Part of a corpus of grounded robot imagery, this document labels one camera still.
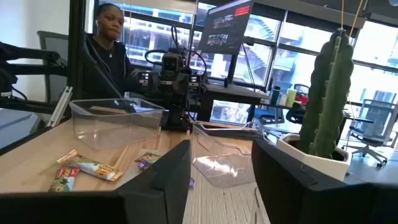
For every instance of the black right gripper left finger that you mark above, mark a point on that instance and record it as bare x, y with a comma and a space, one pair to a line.
161, 193

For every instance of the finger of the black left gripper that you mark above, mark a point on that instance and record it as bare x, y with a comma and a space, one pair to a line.
166, 90
181, 90

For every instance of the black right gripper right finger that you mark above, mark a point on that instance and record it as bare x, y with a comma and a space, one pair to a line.
295, 199

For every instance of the orange granola bar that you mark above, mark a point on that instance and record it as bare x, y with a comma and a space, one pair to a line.
93, 168

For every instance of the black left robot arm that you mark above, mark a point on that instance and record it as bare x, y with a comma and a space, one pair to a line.
175, 119

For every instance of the white hexagonal plant pot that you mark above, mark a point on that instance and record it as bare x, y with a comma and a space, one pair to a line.
323, 168

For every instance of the person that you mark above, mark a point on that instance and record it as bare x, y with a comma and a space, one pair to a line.
109, 65

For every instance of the clear plastic bin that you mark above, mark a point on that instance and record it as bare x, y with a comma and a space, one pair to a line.
118, 124
224, 168

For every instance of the black desk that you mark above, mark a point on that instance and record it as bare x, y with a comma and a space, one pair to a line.
230, 93

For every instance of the black monitor stand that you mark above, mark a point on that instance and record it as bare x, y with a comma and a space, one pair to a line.
231, 70

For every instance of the grey woven placemat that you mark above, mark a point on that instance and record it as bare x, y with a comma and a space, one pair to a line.
217, 202

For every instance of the tilted computer monitor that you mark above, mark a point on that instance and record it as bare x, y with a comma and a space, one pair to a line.
227, 28

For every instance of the white aluminium bar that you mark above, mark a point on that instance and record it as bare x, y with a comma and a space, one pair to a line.
60, 105

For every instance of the dark green bottle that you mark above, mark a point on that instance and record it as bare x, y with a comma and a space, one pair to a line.
275, 95

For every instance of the red object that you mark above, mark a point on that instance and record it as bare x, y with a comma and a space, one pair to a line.
301, 99

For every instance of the white bottle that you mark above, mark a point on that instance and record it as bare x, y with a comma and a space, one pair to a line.
282, 99

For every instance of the light green cup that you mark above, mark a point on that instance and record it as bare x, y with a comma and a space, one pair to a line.
291, 97

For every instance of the grey office chair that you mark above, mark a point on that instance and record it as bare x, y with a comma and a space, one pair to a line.
373, 124

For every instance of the green cactus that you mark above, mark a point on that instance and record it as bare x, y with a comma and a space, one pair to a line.
329, 93

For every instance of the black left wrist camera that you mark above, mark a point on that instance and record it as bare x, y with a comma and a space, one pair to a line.
172, 62

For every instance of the black frame post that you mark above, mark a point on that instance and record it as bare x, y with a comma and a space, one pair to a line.
76, 46

